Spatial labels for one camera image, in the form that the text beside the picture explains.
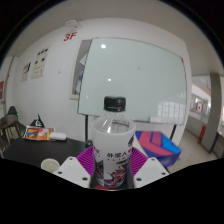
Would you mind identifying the white whiteboard eraser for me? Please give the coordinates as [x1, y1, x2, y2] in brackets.
[149, 115, 168, 124]

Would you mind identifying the blue and white cardboard box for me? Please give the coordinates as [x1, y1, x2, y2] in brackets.
[134, 130, 183, 168]

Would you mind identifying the black metal-legged table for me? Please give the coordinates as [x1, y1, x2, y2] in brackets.
[213, 131, 224, 160]

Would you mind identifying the red wall sign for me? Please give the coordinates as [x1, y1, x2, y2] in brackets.
[62, 30, 79, 43]

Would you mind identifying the flat white case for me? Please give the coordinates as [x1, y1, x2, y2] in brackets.
[48, 132, 68, 142]

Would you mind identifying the framed notice board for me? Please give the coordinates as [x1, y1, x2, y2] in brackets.
[68, 39, 93, 100]

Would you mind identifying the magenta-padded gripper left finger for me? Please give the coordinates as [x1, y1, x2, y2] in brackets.
[53, 146, 98, 189]

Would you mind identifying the white wall-mounted fixture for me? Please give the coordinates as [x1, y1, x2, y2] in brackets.
[64, 19, 83, 31]

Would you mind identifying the clear bottle with white label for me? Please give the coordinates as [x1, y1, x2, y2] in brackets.
[90, 95, 137, 190]

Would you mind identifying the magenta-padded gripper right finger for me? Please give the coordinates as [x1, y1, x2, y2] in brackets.
[127, 146, 170, 189]

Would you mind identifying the flat round red coaster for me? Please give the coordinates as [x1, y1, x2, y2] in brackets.
[95, 184, 118, 192]

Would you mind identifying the colourful book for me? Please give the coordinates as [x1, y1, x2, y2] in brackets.
[23, 126, 55, 142]

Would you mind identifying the small black triangular stand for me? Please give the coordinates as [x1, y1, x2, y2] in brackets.
[29, 114, 45, 129]

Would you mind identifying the red and white flag sign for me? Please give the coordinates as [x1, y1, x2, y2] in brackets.
[195, 101, 204, 113]

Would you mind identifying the small white wall poster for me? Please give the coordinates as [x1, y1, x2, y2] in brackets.
[20, 61, 33, 83]

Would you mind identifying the large white wall poster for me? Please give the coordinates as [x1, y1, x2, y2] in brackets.
[30, 44, 52, 80]

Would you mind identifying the whiteboard on black stand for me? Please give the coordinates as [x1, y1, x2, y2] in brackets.
[77, 37, 188, 143]

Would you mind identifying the red floor cabinet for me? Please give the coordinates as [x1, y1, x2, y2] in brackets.
[199, 124, 207, 141]

